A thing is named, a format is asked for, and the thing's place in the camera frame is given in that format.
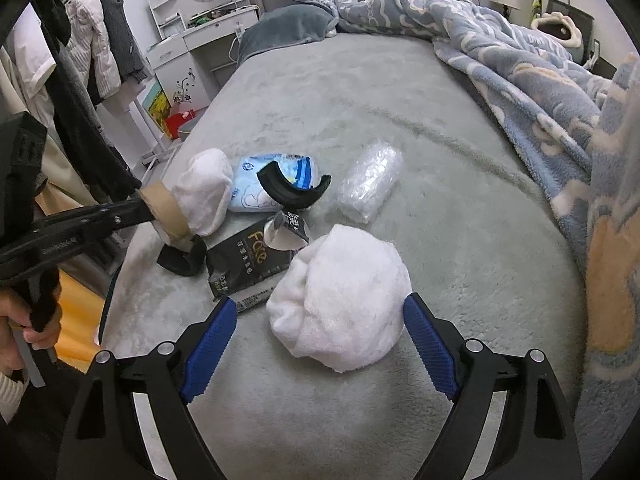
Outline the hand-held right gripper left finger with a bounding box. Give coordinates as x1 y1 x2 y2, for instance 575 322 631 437
56 295 238 480

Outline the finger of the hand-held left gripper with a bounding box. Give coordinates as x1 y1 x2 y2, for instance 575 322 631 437
36 192 156 267

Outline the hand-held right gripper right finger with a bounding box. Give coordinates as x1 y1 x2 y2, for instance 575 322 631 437
402 291 583 480

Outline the large white tissue wad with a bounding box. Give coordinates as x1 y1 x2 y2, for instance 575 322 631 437
266 224 412 372

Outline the white tissue roll cardboard core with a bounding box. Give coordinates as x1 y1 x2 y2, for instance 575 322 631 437
139 148 236 253

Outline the blue tissue packet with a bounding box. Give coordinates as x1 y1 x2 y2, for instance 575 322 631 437
227 152 321 214

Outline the person's left forearm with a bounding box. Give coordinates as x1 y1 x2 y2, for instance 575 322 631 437
0 367 31 428

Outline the person's left hand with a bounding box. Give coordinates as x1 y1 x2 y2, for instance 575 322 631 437
0 290 63 376

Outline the black hanging garment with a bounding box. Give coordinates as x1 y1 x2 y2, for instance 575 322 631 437
30 0 143 201

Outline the black fabric band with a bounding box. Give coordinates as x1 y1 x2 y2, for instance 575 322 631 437
156 236 207 277

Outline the yellow bag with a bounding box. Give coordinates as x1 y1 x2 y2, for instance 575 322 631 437
57 275 108 348

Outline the white hanging shirt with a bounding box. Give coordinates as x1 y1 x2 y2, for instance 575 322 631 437
10 15 56 131

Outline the black tissue packet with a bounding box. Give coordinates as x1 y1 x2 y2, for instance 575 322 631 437
205 211 312 314

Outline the red box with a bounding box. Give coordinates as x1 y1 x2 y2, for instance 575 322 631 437
164 112 193 141

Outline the yellow picture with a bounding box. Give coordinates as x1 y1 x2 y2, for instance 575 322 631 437
141 80 168 136

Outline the white padded jacket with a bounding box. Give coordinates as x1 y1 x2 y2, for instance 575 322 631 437
57 0 121 101

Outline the grey knit garment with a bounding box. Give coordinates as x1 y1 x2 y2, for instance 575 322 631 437
82 0 151 83

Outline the black curved plastic piece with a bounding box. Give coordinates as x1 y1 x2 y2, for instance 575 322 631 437
256 161 332 210

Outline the clear plastic wrapper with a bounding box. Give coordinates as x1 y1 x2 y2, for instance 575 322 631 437
336 141 404 224

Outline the white dressing table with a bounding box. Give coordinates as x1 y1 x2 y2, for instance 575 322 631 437
146 0 261 111

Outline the grey plush bed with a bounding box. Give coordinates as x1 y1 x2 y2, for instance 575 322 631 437
97 32 596 480

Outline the grey-blue pillow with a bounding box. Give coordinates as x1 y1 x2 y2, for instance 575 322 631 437
237 4 337 66

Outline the blue patterned blanket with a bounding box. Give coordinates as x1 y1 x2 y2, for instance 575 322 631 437
272 0 640 480

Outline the cream-rimmed plush pet bed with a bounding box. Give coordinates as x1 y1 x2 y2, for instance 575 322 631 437
530 10 583 63

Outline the white power strip cable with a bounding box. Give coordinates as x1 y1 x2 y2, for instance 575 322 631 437
227 27 246 61

